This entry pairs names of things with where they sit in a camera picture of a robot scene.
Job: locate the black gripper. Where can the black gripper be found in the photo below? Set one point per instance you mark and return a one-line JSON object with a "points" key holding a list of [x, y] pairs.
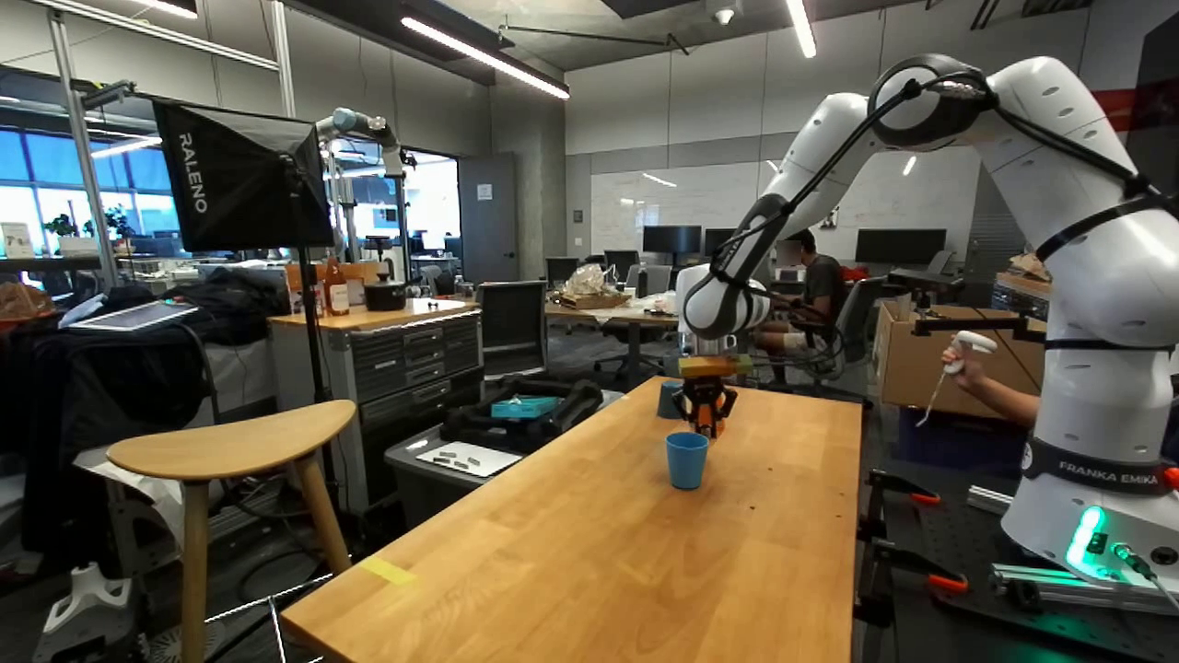
{"points": [[710, 372]]}

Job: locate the white handheld controller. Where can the white handheld controller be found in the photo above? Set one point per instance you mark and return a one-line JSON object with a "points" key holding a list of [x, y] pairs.
{"points": [[974, 345]]}

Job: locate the person's bare forearm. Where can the person's bare forearm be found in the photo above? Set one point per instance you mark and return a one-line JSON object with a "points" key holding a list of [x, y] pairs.
{"points": [[1015, 398]]}

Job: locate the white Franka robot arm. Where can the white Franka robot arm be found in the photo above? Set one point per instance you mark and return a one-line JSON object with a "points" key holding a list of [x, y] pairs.
{"points": [[1106, 270]]}

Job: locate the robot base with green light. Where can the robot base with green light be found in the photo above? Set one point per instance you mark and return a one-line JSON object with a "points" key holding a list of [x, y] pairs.
{"points": [[1106, 539]]}

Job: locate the orange plastic cup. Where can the orange plastic cup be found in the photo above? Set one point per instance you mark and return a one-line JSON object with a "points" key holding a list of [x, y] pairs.
{"points": [[710, 426]]}

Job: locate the dark teal cup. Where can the dark teal cup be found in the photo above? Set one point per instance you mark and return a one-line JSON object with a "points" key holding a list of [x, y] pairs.
{"points": [[669, 398]]}

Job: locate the blue plastic cup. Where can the blue plastic cup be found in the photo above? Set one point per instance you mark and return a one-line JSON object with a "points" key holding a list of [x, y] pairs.
{"points": [[688, 460]]}

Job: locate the person's hand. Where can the person's hand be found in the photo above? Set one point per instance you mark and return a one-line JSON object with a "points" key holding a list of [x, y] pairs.
{"points": [[962, 367]]}

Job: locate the round wooden table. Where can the round wooden table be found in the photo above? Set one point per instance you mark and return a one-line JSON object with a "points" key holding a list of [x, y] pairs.
{"points": [[613, 322]]}

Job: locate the seated person dark shirt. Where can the seated person dark shirt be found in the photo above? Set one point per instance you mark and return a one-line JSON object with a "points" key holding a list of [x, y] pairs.
{"points": [[815, 290]]}

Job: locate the black computer monitor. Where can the black computer monitor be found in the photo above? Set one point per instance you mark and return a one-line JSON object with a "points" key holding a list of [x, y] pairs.
{"points": [[674, 242], [902, 249]]}

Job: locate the black office chair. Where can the black office chair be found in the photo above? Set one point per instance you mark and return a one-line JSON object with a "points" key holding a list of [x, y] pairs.
{"points": [[857, 322]]}

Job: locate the black bag with teal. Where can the black bag with teal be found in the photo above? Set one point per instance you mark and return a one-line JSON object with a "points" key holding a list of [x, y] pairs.
{"points": [[521, 409]]}

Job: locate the whiteboard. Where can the whiteboard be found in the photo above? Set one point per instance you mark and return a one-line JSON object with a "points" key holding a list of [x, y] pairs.
{"points": [[677, 209]]}

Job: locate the black computer tower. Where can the black computer tower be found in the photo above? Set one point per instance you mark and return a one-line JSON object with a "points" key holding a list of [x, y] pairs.
{"points": [[514, 322]]}

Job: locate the brown cardboard box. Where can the brown cardboard box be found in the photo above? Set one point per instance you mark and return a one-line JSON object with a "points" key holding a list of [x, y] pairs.
{"points": [[923, 356]]}

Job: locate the black orange bar clamp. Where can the black orange bar clamp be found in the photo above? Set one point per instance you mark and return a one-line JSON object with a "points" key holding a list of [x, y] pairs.
{"points": [[906, 557]]}

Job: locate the grey box with keyboard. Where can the grey box with keyboard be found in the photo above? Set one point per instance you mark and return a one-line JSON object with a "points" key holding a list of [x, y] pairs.
{"points": [[452, 464]]}

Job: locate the grey door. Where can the grey door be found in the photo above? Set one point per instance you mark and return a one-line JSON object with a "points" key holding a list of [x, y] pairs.
{"points": [[491, 220]]}

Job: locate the grey drawer cabinet wooden top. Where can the grey drawer cabinet wooden top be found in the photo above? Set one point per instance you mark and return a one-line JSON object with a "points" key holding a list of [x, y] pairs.
{"points": [[408, 369]]}

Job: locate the yellow tape strip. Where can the yellow tape strip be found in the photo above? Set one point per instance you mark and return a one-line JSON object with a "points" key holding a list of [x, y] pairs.
{"points": [[389, 572]]}

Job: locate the long ceiling light strip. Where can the long ceiling light strip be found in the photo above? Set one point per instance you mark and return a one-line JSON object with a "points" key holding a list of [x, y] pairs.
{"points": [[484, 55], [803, 28]]}

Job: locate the black light stand pole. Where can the black light stand pole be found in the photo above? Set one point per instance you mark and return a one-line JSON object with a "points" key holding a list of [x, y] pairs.
{"points": [[312, 318]]}

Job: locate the wooden stool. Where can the wooden stool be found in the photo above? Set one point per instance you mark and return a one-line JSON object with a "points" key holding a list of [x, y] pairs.
{"points": [[233, 447]]}

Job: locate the black softbox light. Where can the black softbox light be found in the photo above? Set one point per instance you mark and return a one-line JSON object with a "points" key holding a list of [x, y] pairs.
{"points": [[240, 179]]}

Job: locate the grey laptop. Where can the grey laptop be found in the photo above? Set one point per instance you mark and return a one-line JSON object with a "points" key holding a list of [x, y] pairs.
{"points": [[131, 315]]}

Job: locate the black draped cloth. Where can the black draped cloth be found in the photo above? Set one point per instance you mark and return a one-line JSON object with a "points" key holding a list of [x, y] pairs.
{"points": [[98, 393]]}

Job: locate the silver metal pole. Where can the silver metal pole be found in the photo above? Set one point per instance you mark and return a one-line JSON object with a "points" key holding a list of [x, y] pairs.
{"points": [[77, 147]]}

